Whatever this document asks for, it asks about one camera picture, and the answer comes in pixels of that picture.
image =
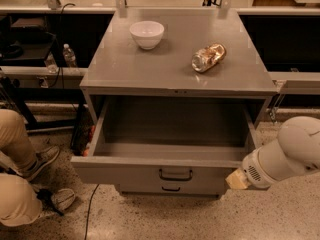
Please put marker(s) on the grey sneaker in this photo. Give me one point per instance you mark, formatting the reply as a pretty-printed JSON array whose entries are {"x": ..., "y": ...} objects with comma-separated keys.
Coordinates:
[
  {"x": 43, "y": 159},
  {"x": 55, "y": 203}
]

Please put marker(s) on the clear water bottle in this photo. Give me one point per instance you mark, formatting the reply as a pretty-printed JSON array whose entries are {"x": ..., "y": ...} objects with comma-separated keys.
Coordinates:
[
  {"x": 51, "y": 64},
  {"x": 70, "y": 57}
]

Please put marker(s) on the black side table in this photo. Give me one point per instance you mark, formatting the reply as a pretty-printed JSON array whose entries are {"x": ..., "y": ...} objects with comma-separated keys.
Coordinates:
[{"x": 25, "y": 45}]

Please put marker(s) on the person leg beige trousers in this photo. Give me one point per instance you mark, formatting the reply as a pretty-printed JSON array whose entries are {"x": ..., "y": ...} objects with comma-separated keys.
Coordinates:
[{"x": 14, "y": 142}]

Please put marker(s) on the grey sneaker upper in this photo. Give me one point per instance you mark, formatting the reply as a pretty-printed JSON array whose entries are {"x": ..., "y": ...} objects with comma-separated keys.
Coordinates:
[{"x": 43, "y": 159}]

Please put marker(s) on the grey metal cabinet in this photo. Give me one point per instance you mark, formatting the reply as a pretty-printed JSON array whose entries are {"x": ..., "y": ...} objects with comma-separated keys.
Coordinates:
[{"x": 121, "y": 68}]

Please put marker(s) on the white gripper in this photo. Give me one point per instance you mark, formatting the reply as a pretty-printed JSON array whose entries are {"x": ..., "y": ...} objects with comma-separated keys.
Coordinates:
[{"x": 252, "y": 171}]

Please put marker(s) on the black drawer handle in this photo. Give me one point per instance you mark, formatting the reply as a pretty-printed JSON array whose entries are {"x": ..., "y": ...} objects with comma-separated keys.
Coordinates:
[{"x": 179, "y": 177}]

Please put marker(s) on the white ceramic bowl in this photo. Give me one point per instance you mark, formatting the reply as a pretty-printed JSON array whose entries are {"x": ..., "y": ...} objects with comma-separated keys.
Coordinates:
[{"x": 147, "y": 34}]

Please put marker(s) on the grey top drawer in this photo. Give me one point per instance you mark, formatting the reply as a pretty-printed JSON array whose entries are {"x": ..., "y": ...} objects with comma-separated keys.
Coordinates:
[{"x": 135, "y": 137}]

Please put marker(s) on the grey sneaker lower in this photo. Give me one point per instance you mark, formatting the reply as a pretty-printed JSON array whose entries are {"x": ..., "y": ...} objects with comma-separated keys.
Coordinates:
[{"x": 55, "y": 203}]

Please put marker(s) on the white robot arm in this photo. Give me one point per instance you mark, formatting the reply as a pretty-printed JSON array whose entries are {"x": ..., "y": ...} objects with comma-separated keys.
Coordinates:
[{"x": 294, "y": 152}]

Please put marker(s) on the lower drawer handle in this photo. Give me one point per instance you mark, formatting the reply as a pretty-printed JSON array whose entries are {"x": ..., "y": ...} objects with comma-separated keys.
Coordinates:
[{"x": 171, "y": 189}]

